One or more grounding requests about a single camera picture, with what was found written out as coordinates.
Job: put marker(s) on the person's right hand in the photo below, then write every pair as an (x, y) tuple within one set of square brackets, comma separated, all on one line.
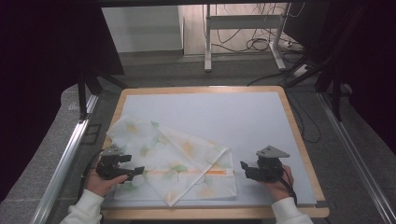
[(281, 188)]

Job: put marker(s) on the black metal stand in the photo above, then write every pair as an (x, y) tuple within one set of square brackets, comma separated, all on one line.
[(82, 99), (336, 93)]

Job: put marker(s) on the black curtain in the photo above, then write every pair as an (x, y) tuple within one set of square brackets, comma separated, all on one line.
[(37, 77), (370, 62)]

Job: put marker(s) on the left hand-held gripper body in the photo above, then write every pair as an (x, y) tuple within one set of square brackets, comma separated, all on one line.
[(109, 165)]

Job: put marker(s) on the dark rectangular floor frame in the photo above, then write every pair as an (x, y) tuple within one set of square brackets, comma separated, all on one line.
[(85, 134)]

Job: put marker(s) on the person's left hand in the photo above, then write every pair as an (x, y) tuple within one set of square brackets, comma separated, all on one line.
[(98, 184)]

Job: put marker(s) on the white metal desk frame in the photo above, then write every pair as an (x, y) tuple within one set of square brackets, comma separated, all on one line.
[(243, 21)]

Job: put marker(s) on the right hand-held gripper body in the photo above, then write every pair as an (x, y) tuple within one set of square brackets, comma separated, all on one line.
[(269, 168)]

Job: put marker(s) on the aluminium rail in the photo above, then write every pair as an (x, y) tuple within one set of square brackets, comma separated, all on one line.
[(63, 165), (358, 155)]

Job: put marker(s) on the white floral cloth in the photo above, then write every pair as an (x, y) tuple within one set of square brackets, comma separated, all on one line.
[(174, 155)]

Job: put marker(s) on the white cabinet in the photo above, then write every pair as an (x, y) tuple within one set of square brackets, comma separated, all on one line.
[(143, 28)]

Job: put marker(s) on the white power strip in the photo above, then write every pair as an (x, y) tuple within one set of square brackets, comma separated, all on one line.
[(300, 70)]

